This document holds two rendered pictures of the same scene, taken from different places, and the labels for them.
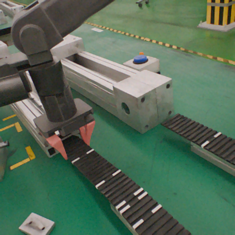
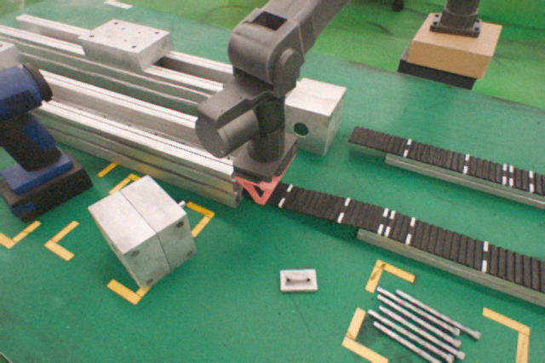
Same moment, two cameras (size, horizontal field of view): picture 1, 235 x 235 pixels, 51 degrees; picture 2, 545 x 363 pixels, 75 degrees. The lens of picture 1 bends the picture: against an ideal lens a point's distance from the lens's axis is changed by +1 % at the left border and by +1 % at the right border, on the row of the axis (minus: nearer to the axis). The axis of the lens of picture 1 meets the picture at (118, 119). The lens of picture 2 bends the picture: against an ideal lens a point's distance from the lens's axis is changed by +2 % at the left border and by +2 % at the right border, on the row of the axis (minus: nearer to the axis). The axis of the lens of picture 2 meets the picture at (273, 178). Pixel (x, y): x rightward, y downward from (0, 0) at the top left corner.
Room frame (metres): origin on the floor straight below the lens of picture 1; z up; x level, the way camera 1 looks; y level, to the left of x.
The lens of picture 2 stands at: (0.07, 0.33, 1.24)
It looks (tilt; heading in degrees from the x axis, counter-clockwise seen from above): 46 degrees down; 324
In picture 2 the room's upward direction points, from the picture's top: straight up
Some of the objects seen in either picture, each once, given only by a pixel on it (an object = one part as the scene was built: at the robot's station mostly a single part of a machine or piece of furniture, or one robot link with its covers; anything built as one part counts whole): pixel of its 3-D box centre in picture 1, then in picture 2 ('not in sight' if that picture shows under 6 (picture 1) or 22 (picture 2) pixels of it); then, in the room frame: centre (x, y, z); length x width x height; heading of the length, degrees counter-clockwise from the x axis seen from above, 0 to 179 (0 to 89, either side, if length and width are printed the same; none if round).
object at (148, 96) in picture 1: (147, 98); (315, 112); (0.50, -0.08, 0.83); 0.12 x 0.09 x 0.10; 119
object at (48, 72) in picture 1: (44, 76); (261, 107); (0.41, 0.11, 0.96); 0.07 x 0.06 x 0.07; 102
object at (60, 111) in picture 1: (59, 105); (265, 140); (0.41, 0.10, 0.90); 0.10 x 0.07 x 0.07; 119
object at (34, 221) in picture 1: (37, 226); (298, 280); (0.25, 0.16, 0.78); 0.05 x 0.03 x 0.01; 55
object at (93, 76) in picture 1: (64, 62); (135, 69); (0.88, 0.15, 0.82); 0.80 x 0.10 x 0.09; 29
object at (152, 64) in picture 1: (139, 71); not in sight; (0.70, -0.09, 0.81); 0.10 x 0.08 x 0.06; 119
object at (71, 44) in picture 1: (60, 49); (129, 49); (0.88, 0.15, 0.87); 0.16 x 0.11 x 0.07; 29
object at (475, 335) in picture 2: not in sight; (435, 313); (0.11, 0.04, 0.78); 0.11 x 0.01 x 0.01; 19
